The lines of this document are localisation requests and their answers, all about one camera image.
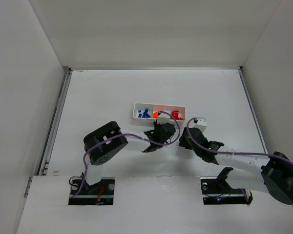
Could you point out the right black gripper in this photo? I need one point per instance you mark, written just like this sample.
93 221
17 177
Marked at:
188 139

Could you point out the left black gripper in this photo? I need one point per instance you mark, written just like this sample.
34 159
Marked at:
158 136

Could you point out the orange spiral lego piece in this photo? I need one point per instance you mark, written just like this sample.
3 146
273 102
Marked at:
155 115

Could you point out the large blue curved lego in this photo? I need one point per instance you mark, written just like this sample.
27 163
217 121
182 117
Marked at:
146 114

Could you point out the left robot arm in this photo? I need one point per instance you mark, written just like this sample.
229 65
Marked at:
104 143

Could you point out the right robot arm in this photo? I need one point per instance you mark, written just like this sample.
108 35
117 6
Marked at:
240 174

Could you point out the white three-compartment tray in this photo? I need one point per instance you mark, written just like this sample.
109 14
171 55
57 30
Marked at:
139 108

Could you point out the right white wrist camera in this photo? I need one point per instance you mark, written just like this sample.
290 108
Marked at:
200 123

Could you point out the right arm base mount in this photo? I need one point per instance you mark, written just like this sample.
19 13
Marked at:
216 191

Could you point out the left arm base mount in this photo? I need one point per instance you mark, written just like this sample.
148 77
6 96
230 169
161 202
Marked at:
99 194

